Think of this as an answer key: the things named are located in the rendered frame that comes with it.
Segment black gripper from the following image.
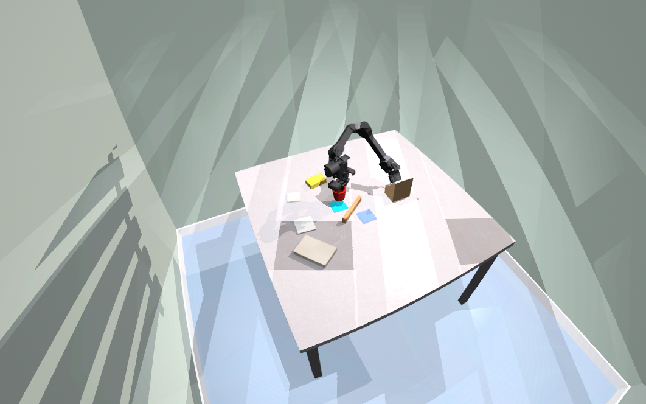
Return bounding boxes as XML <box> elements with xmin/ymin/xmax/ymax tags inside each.
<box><xmin>328</xmin><ymin>167</ymin><xmax>356</xmax><ymax>191</ymax></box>

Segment red cup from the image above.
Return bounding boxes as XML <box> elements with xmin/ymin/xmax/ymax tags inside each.
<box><xmin>332</xmin><ymin>187</ymin><xmax>346</xmax><ymax>201</ymax></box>

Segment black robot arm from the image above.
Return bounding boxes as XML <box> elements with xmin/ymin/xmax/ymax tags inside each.
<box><xmin>324</xmin><ymin>121</ymin><xmax>403</xmax><ymax>183</ymax></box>

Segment wooden flat bar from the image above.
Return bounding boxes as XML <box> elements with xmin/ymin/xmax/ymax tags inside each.
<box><xmin>342</xmin><ymin>196</ymin><xmax>362</xmax><ymax>224</ymax></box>

